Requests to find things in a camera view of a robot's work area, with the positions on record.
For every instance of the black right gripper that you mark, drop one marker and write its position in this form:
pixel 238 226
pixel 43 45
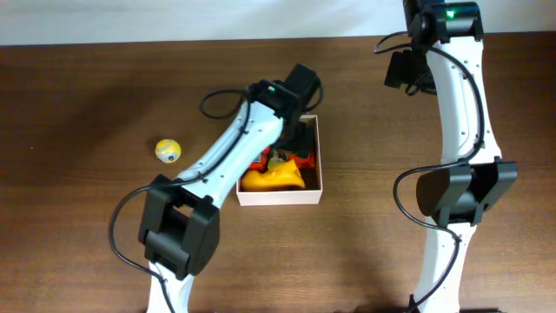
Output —
pixel 397 70

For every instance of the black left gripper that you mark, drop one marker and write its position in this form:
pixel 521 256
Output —
pixel 301 139

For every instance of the red toy car grey top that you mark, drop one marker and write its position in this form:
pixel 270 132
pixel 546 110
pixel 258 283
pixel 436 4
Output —
pixel 304 159

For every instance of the yellow ball wooden stick toy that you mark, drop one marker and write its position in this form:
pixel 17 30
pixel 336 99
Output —
pixel 276 160

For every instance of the orange plastic toy animal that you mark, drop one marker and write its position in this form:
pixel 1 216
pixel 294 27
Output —
pixel 279 176

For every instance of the small red toy truck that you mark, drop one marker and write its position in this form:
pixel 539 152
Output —
pixel 261 161

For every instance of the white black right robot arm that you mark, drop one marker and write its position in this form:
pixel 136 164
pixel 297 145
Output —
pixel 444 58

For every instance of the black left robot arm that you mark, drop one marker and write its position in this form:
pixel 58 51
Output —
pixel 180 227

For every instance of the pink open cardboard box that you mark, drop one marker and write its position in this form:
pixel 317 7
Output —
pixel 313 179

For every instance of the yellow grey toy ball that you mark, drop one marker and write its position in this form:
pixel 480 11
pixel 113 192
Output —
pixel 168 150

